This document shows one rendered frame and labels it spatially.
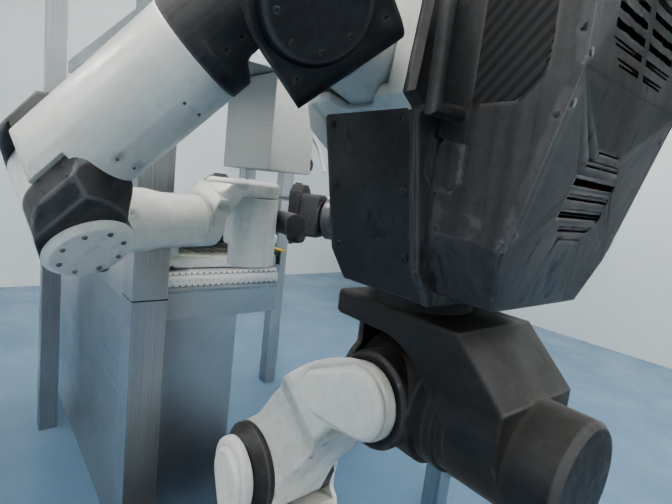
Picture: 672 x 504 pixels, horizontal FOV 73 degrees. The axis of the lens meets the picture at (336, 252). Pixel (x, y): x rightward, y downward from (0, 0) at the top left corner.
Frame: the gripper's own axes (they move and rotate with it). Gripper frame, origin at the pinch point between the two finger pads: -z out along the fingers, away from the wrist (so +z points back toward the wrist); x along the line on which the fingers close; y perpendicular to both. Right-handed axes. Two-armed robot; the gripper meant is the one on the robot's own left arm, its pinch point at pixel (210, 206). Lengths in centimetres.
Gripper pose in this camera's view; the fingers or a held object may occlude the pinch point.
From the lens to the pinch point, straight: 87.9
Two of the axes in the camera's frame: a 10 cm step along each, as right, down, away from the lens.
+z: 5.0, 1.7, -8.5
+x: -1.1, 9.8, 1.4
